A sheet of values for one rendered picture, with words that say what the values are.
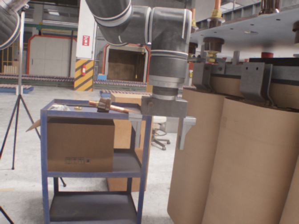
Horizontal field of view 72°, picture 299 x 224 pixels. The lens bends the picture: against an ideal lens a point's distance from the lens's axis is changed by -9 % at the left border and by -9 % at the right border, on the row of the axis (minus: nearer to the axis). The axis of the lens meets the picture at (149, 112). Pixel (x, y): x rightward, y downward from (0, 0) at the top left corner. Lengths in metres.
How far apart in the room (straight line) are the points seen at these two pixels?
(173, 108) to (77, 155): 0.89
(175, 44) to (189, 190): 0.96
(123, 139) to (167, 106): 1.41
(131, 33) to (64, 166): 1.02
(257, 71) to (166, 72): 0.45
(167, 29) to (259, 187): 0.66
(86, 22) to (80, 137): 9.97
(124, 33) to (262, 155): 0.64
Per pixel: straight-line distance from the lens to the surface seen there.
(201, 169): 1.29
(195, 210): 1.41
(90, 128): 1.35
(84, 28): 11.11
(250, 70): 0.97
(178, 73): 0.61
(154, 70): 0.61
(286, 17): 0.75
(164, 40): 0.61
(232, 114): 0.98
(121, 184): 2.20
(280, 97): 0.98
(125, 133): 2.01
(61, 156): 1.42
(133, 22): 0.63
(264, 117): 0.87
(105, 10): 0.55
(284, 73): 0.92
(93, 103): 1.32
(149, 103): 0.60
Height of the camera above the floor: 1.15
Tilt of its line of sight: 10 degrees down
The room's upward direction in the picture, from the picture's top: 6 degrees clockwise
